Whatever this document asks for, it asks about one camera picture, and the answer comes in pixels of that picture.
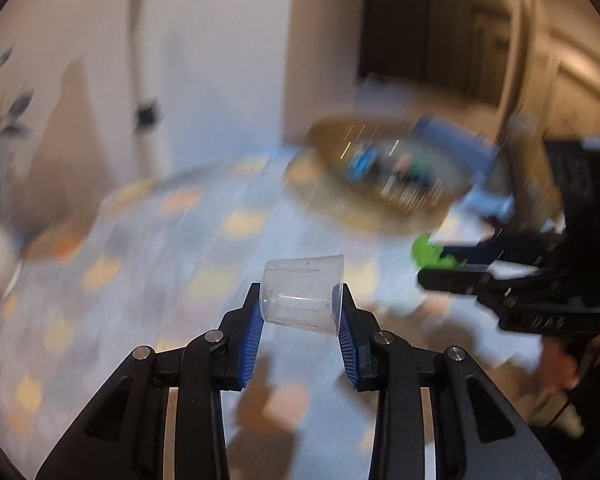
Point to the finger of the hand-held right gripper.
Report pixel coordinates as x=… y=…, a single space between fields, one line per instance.
x=510 y=250
x=455 y=280

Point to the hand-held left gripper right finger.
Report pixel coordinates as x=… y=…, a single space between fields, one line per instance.
x=347 y=345

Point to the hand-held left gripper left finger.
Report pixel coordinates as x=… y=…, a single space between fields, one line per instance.
x=250 y=340

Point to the green jelly toy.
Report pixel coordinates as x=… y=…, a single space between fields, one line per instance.
x=422 y=252

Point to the clear plastic cup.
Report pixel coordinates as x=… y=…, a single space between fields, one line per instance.
x=300 y=295

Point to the amber ribbed glass bowl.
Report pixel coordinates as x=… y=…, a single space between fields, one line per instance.
x=340 y=145

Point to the person's right hand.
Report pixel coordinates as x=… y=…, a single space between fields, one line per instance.
x=560 y=365

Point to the beige panelled door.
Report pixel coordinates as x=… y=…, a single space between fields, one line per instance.
x=580 y=85

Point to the black pole clamp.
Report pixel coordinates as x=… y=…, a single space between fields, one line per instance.
x=146 y=115

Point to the white pole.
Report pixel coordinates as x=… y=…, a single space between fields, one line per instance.
x=147 y=60

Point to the blue and white artificial flowers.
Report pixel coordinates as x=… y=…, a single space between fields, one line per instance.
x=10 y=110

